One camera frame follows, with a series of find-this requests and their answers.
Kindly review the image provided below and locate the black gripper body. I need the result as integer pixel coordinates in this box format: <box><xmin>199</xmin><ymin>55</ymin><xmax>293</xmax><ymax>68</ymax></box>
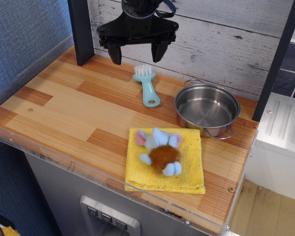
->
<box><xmin>96</xmin><ymin>12</ymin><xmax>179</xmax><ymax>49</ymax></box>

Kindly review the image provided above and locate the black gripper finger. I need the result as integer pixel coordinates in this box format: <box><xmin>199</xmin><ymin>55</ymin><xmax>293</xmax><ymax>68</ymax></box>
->
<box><xmin>108</xmin><ymin>44</ymin><xmax>122</xmax><ymax>65</ymax></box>
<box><xmin>151</xmin><ymin>41</ymin><xmax>169</xmax><ymax>63</ymax></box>

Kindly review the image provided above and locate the light blue dish brush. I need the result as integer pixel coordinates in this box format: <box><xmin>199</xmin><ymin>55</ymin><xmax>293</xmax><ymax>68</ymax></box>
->
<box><xmin>132</xmin><ymin>64</ymin><xmax>161</xmax><ymax>108</ymax></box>

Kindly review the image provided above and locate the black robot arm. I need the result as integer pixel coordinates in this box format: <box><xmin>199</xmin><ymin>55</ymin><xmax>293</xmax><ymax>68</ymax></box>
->
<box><xmin>96</xmin><ymin>0</ymin><xmax>179</xmax><ymax>65</ymax></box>

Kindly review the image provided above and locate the stainless steel pot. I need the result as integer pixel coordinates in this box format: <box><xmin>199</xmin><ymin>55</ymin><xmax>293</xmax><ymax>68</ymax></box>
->
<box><xmin>174</xmin><ymin>79</ymin><xmax>240</xmax><ymax>140</ymax></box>

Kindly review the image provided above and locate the yellow cloth napkin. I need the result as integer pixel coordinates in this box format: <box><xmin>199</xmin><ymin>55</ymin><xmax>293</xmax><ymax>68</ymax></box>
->
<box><xmin>124</xmin><ymin>128</ymin><xmax>206</xmax><ymax>194</ymax></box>

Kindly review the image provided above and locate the blue plush elephant toy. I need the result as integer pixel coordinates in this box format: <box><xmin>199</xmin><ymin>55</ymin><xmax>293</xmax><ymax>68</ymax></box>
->
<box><xmin>135</xmin><ymin>128</ymin><xmax>182</xmax><ymax>177</ymax></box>

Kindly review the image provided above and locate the white ridged appliance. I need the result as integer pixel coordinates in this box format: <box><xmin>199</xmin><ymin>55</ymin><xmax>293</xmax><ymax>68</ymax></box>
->
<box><xmin>245</xmin><ymin>93</ymin><xmax>295</xmax><ymax>199</ymax></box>

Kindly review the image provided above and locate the silver control panel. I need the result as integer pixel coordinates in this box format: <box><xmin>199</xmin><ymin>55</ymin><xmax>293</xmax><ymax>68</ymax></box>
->
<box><xmin>80</xmin><ymin>195</ymin><xmax>141</xmax><ymax>236</ymax></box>

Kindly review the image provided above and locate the yellow object bottom corner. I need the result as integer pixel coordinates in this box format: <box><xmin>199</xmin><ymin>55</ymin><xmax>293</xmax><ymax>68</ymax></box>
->
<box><xmin>1</xmin><ymin>227</ymin><xmax>20</xmax><ymax>236</ymax></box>

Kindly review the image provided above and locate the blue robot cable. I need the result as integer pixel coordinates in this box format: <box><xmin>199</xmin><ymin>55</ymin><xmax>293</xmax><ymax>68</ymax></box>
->
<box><xmin>155</xmin><ymin>0</ymin><xmax>177</xmax><ymax>19</ymax></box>

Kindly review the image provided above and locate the dark vertical post right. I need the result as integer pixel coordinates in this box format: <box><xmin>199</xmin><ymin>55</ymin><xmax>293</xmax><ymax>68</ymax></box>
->
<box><xmin>252</xmin><ymin>0</ymin><xmax>295</xmax><ymax>122</ymax></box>

